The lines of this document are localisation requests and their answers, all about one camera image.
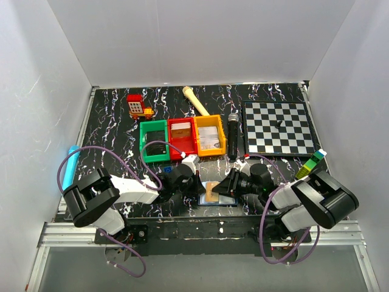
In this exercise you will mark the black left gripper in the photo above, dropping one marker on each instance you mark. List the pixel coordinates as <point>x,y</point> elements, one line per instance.
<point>194,182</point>

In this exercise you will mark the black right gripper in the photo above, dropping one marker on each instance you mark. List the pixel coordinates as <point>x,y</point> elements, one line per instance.
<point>232,182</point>

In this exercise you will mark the navy blue card holder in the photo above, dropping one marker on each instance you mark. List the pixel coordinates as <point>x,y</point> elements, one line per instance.
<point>223,200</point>

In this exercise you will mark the gold VIP credit card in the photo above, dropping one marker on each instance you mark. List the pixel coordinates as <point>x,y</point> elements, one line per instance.
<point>210,195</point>

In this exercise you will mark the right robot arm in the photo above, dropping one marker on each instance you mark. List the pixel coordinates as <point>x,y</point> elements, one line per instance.
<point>316,199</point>

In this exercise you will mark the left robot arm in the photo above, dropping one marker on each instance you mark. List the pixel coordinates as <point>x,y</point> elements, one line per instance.
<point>90,200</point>

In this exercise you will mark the white cards in yellow bin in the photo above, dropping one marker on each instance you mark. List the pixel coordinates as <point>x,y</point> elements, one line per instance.
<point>208,138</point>

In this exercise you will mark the orange cards in red bin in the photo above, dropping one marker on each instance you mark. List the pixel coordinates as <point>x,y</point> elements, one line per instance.
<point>180,130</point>

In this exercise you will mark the yellow plastic bin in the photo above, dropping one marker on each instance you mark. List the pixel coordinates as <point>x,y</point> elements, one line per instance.
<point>208,121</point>

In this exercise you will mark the black object in green bin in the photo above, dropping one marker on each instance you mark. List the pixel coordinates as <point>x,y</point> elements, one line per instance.
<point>156,148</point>

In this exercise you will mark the red plastic bin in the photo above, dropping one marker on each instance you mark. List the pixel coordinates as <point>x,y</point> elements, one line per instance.
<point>187,145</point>

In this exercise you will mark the black microphone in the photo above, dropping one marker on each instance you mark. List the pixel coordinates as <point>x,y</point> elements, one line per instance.
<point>232,139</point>

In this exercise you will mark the black white chessboard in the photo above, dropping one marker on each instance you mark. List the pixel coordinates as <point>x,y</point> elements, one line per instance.
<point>277,129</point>

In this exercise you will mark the green plastic bin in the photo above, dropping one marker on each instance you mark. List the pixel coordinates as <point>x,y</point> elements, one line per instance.
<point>153,126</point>

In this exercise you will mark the yellow green brick stack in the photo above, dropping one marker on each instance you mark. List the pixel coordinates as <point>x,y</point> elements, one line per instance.
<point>311,163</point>

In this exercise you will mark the beige wooden microphone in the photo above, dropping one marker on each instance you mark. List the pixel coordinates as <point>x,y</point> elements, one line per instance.
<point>189,94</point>

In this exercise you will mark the light blue toy microphone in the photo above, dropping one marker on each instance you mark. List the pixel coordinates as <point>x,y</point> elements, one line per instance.
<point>70,170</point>

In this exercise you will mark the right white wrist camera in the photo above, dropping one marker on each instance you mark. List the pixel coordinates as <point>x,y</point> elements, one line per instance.
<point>242,166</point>

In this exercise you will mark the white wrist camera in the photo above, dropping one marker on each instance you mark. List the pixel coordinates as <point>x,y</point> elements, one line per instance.
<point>191,161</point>
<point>242,166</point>

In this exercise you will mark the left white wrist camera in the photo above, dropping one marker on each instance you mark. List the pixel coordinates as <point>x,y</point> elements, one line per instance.
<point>191,161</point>

